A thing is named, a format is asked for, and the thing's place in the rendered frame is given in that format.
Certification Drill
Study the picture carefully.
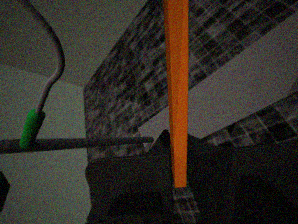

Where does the orange vertical bar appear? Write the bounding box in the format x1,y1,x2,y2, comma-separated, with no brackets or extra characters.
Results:
163,0,189,188

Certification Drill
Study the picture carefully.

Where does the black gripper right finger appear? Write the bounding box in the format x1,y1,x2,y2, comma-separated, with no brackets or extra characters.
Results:
186,134,298,224

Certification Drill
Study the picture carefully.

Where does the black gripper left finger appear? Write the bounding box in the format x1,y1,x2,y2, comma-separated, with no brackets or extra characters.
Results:
85,130,174,224

